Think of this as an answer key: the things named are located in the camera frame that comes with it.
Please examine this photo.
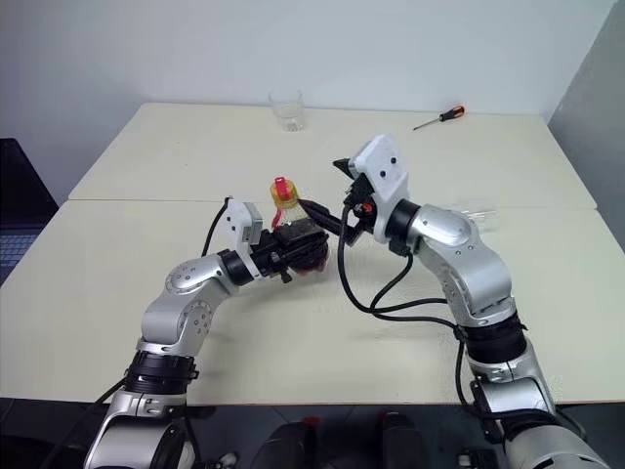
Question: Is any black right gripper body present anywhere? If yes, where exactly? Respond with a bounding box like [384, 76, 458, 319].
[341, 174, 378, 246]

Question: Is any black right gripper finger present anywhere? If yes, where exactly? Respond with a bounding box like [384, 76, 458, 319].
[332, 155, 357, 181]
[298, 197, 349, 240]

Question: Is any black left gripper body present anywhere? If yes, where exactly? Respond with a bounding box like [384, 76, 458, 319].
[251, 228, 295, 285]

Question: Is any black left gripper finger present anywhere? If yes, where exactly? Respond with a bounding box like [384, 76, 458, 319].
[277, 219, 327, 245]
[289, 242, 329, 269]

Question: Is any plastic bottle with red cap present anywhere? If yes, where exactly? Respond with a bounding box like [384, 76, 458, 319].
[269, 176, 331, 276]

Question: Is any clear plastic item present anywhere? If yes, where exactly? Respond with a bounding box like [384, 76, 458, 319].
[459, 205, 502, 235]

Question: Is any clear glass tumbler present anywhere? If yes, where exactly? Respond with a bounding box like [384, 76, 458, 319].
[268, 88, 307, 134]

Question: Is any grey partition panel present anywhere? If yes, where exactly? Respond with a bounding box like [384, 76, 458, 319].
[546, 0, 625, 211]

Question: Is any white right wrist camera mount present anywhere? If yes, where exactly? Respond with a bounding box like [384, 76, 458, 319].
[350, 134, 416, 243]

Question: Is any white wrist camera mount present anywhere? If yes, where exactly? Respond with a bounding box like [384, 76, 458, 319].
[350, 134, 416, 243]
[225, 196, 265, 280]

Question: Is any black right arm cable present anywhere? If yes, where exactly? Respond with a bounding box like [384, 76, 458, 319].
[334, 204, 478, 406]

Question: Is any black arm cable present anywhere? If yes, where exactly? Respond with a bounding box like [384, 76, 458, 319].
[334, 204, 478, 406]
[200, 195, 232, 259]

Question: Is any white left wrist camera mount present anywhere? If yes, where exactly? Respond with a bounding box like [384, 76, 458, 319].
[225, 196, 265, 280]

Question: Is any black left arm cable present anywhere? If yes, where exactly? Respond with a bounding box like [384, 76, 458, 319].
[200, 195, 232, 259]

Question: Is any orange black handled screwdriver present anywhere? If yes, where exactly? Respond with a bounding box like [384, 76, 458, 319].
[412, 104, 468, 132]

